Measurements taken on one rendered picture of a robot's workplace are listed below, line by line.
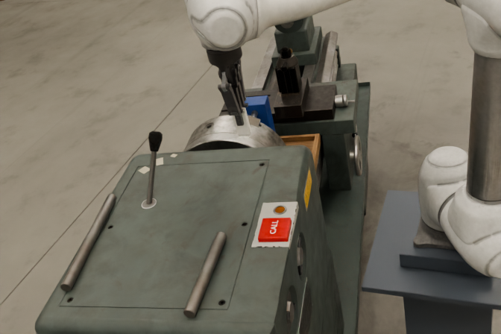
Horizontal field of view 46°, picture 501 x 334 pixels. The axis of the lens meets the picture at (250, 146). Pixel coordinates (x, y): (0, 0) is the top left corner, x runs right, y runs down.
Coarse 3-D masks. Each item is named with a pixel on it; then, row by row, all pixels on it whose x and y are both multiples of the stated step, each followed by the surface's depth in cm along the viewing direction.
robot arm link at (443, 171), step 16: (432, 160) 156; (448, 160) 154; (464, 160) 154; (432, 176) 155; (448, 176) 152; (464, 176) 152; (432, 192) 155; (448, 192) 152; (432, 208) 157; (432, 224) 164
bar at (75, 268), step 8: (112, 200) 136; (104, 208) 133; (96, 216) 132; (104, 216) 132; (96, 224) 129; (88, 232) 127; (96, 232) 127; (88, 240) 125; (80, 248) 123; (88, 248) 123; (80, 256) 121; (72, 264) 119; (80, 264) 120; (72, 272) 117; (64, 280) 116; (72, 280) 116; (64, 288) 116
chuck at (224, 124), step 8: (208, 120) 167; (216, 120) 164; (224, 120) 163; (232, 120) 162; (200, 128) 166; (216, 128) 160; (224, 128) 159; (232, 128) 159; (256, 128) 161; (264, 128) 162; (192, 136) 165; (200, 136) 160; (248, 136) 157; (256, 136) 158; (264, 136) 160; (272, 136) 162; (264, 144) 158; (272, 144) 160; (280, 144) 164
